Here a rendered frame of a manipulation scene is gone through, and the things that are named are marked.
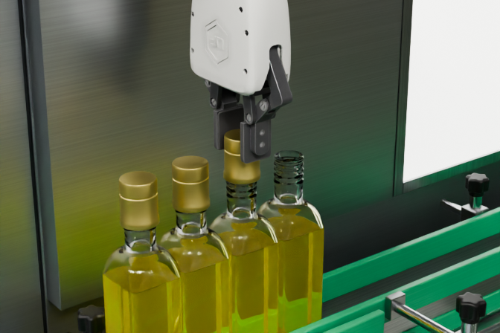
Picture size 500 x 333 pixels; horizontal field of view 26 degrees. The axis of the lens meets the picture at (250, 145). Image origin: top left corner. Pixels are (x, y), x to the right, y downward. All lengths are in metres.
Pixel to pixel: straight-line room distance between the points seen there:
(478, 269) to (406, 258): 0.09
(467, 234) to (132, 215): 0.54
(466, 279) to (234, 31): 0.46
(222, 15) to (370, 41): 0.35
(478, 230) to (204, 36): 0.53
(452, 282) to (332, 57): 0.29
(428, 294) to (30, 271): 0.43
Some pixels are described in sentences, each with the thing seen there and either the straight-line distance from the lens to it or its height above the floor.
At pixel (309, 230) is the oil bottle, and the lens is 1.08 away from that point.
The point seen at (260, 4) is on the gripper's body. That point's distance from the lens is 0.94.
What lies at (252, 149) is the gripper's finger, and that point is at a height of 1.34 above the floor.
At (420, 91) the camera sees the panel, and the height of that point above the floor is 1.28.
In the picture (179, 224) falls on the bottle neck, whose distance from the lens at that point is 1.01.
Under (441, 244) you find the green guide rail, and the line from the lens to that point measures 1.34.
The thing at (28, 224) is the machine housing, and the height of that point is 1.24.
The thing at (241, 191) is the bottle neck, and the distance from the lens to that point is 1.03.
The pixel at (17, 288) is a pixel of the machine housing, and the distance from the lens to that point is 1.13.
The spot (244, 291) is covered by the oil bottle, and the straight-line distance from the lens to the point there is 1.05.
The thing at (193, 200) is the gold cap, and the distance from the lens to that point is 0.99.
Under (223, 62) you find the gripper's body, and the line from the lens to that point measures 0.97.
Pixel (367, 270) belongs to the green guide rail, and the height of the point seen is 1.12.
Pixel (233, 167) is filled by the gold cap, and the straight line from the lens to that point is 1.02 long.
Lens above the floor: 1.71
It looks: 21 degrees down
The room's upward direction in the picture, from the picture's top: straight up
